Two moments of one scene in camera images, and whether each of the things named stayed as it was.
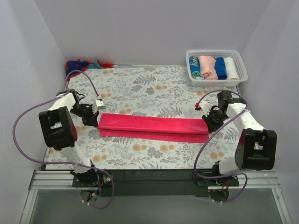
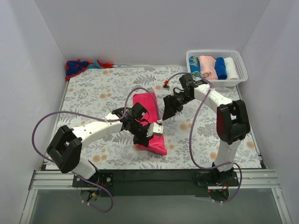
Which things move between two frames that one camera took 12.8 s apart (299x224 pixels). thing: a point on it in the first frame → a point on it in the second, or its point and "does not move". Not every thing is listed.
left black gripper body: [91, 117] → [142, 134]
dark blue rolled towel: [220, 68] does not move
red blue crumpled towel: [82, 66] does not move
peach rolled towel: [207, 67] does not move
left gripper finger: [88, 121] → [137, 140]
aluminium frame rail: [47, 180] does not move
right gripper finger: [212, 127] → [171, 108]
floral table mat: [157, 92] does not move
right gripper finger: [208, 122] → [169, 101]
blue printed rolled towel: [195, 66] does not move
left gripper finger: [92, 121] → [144, 141]
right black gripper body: [210, 122] → [173, 102]
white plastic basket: [215, 68] does not move
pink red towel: [154, 128] → [157, 144]
